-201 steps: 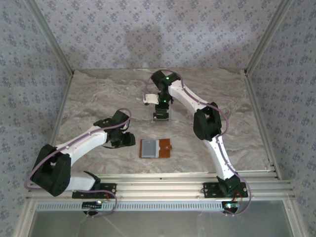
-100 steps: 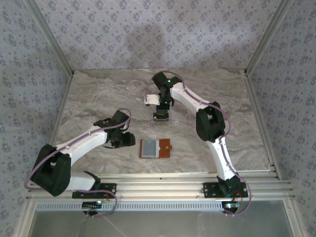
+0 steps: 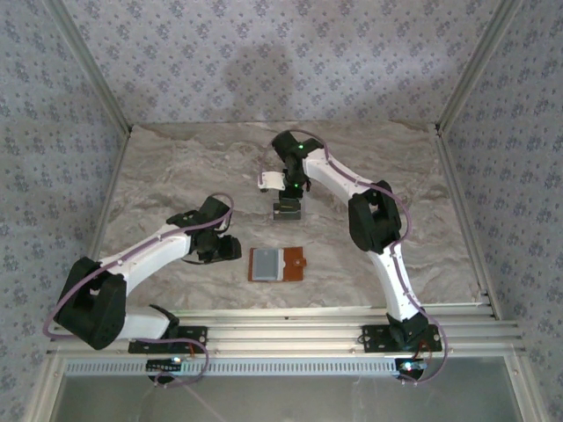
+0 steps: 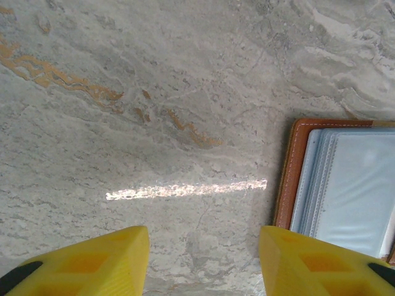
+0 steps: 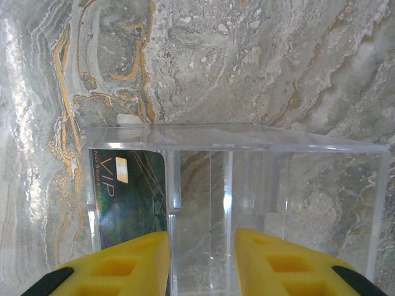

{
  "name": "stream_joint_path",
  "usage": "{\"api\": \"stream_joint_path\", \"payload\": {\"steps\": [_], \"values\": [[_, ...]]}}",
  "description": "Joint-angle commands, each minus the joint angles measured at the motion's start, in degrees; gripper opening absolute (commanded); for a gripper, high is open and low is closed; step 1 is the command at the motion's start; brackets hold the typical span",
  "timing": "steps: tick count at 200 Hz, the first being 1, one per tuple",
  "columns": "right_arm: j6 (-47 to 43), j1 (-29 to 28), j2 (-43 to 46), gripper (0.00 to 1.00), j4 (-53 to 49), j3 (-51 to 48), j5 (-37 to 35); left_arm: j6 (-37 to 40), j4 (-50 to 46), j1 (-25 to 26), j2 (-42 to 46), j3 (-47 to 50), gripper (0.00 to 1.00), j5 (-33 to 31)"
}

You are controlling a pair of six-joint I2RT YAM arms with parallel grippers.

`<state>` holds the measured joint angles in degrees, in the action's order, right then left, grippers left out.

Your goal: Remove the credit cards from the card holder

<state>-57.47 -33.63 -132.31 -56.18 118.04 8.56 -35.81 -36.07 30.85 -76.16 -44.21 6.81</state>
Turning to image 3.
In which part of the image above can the black credit card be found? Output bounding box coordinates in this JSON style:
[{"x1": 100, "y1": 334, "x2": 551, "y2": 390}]
[{"x1": 274, "y1": 200, "x2": 303, "y2": 220}]

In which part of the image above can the brown leather card holder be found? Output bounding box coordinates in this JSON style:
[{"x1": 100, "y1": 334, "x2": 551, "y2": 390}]
[{"x1": 247, "y1": 246, "x2": 308, "y2": 284}]

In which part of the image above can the clear acrylic card stand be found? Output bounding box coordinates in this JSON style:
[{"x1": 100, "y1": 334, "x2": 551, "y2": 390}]
[{"x1": 269, "y1": 193, "x2": 308, "y2": 224}]

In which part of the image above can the small circuit board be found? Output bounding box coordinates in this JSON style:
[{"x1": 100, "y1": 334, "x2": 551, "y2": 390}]
[
  {"x1": 146, "y1": 357, "x2": 185, "y2": 374},
  {"x1": 394, "y1": 357, "x2": 428, "y2": 380}
]

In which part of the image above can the grey metal sheet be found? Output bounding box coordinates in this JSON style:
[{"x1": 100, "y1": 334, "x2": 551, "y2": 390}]
[{"x1": 55, "y1": 356, "x2": 527, "y2": 422}]

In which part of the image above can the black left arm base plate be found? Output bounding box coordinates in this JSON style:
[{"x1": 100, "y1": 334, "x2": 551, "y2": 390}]
[{"x1": 128, "y1": 324, "x2": 209, "y2": 355}]

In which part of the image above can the aluminium side rail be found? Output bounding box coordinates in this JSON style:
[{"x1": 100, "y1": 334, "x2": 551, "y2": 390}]
[
  {"x1": 433, "y1": 122, "x2": 502, "y2": 320},
  {"x1": 65, "y1": 125, "x2": 135, "y2": 324}
]

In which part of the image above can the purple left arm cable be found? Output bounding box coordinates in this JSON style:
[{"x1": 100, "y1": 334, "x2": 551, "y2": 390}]
[{"x1": 42, "y1": 193, "x2": 235, "y2": 389}]

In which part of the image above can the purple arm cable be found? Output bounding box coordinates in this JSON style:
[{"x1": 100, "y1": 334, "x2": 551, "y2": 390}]
[
  {"x1": 42, "y1": 193, "x2": 235, "y2": 389},
  {"x1": 258, "y1": 129, "x2": 450, "y2": 387}
]

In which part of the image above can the aluminium rail frame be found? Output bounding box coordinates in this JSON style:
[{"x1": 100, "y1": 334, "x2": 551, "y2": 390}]
[{"x1": 46, "y1": 302, "x2": 527, "y2": 358}]

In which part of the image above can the grey slotted cable duct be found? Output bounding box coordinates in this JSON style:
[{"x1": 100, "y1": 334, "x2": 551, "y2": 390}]
[{"x1": 64, "y1": 356, "x2": 399, "y2": 377}]

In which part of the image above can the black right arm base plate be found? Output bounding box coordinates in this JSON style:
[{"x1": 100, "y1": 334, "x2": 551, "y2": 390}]
[{"x1": 360, "y1": 324, "x2": 443, "y2": 353}]

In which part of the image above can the aluminium corner post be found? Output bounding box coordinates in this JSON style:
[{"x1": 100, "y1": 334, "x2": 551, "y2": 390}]
[
  {"x1": 435, "y1": 0, "x2": 525, "y2": 135},
  {"x1": 45, "y1": 0, "x2": 134, "y2": 133}
]

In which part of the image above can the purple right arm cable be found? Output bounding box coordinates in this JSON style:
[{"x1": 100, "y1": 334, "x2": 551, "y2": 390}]
[{"x1": 258, "y1": 129, "x2": 450, "y2": 387}]

